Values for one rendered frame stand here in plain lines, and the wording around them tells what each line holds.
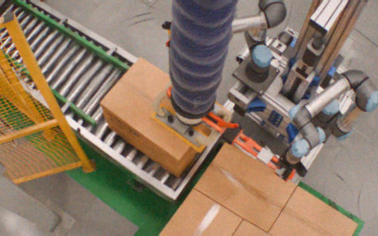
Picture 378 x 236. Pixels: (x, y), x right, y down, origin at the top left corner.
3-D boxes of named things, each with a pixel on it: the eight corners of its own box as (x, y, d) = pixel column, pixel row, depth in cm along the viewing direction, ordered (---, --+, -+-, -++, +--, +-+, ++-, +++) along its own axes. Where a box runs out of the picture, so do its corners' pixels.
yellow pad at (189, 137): (149, 117, 244) (149, 113, 240) (160, 104, 248) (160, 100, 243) (200, 153, 238) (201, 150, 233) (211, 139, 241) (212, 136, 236)
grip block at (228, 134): (218, 137, 231) (220, 133, 225) (229, 123, 234) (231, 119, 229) (231, 146, 229) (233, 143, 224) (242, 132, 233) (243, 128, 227)
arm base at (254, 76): (253, 57, 270) (255, 48, 261) (273, 71, 267) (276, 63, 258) (240, 73, 265) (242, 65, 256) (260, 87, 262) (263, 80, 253)
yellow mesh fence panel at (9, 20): (9, 193, 332) (-147, 85, 138) (7, 183, 335) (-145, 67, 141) (97, 169, 345) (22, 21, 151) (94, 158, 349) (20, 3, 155)
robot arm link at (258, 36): (246, 56, 258) (267, 3, 208) (240, 35, 263) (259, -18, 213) (265, 54, 260) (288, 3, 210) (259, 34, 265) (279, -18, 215)
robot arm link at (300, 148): (313, 147, 189) (299, 157, 187) (306, 154, 200) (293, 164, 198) (304, 134, 192) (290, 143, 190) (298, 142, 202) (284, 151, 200)
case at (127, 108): (107, 126, 301) (99, 102, 264) (143, 84, 314) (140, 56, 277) (178, 178, 289) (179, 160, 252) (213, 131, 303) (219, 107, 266)
